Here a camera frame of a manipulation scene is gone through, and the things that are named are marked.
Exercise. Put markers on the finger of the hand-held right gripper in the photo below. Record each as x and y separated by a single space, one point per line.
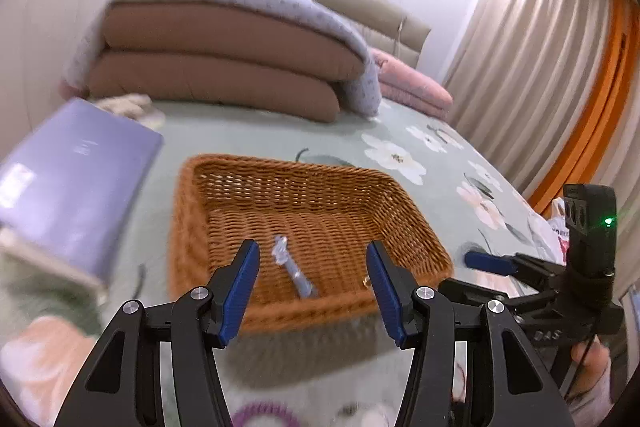
487 262
470 289

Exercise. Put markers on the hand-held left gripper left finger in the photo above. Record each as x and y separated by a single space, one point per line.
239 287

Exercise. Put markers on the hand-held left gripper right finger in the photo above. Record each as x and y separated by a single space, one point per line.
385 287

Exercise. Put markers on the brown wicker basket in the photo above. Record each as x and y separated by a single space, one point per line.
300 217

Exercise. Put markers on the person's right forearm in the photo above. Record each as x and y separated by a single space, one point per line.
592 404

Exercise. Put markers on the person's right hand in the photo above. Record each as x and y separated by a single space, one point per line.
592 364

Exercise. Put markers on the white plastic bag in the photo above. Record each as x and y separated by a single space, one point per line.
552 227

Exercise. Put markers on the green floral bed sheet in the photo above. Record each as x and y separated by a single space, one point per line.
450 187

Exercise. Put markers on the orange curtain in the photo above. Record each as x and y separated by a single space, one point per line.
590 117

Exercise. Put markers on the purple cover book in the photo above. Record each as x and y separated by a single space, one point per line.
75 187

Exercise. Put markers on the folded pink blanket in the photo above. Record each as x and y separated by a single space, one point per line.
410 84

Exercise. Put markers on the beige curtain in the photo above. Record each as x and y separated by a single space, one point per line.
530 72

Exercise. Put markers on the cream knitted cloth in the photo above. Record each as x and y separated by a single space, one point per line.
132 104

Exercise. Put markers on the folded brown quilt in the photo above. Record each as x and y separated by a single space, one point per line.
220 57

